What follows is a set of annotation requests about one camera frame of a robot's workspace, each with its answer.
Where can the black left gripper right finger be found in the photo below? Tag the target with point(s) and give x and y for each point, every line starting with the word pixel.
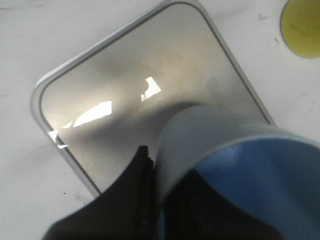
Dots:
pixel 195 211

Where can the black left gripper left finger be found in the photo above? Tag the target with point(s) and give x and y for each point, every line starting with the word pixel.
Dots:
pixel 123 212

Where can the light blue plastic cup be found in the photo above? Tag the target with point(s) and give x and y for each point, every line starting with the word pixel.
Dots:
pixel 269 173

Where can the yellow squeeze bottle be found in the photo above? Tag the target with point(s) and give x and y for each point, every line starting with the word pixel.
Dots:
pixel 300 27

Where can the silver digital kitchen scale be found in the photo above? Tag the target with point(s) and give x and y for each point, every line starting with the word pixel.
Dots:
pixel 100 105

